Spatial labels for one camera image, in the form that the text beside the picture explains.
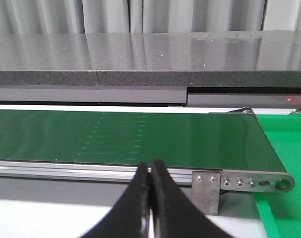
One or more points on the metal conveyor end bracket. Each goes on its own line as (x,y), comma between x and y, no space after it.
(207,184)

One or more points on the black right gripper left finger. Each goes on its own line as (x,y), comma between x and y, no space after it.
(129,217)

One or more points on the green conveyor belt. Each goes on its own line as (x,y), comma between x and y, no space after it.
(214,141)

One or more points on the grey stone counter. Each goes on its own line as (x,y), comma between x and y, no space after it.
(258,69)

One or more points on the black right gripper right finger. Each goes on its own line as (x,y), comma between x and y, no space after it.
(174,215)

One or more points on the green plastic tray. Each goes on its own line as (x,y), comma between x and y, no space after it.
(281,213)

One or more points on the white pleated curtain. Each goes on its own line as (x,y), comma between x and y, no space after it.
(147,16)

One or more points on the aluminium conveyor frame rail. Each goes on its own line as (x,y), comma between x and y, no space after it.
(90,172)

